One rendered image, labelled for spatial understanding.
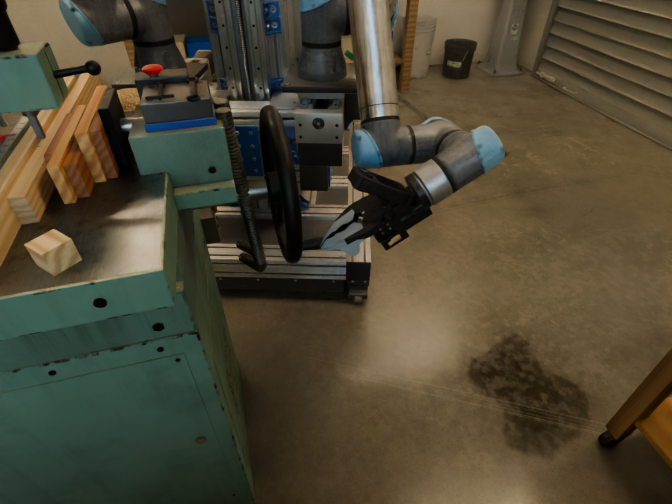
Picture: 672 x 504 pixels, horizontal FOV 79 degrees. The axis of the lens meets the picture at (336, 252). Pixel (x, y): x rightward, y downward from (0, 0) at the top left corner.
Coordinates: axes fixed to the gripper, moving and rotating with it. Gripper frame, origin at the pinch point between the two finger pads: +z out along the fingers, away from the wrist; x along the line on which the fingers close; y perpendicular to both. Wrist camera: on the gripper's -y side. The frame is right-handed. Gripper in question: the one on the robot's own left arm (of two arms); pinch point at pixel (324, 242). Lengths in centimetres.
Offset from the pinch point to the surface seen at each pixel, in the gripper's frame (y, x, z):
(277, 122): -21.7, 5.0, -5.7
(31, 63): -46.3, 5.4, 14.9
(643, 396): 78, -26, -42
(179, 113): -31.6, 4.2, 4.8
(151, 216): -27.2, -8.8, 13.6
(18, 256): -34.4, -13.0, 26.1
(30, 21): -53, 347, 131
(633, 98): 182, 163, -204
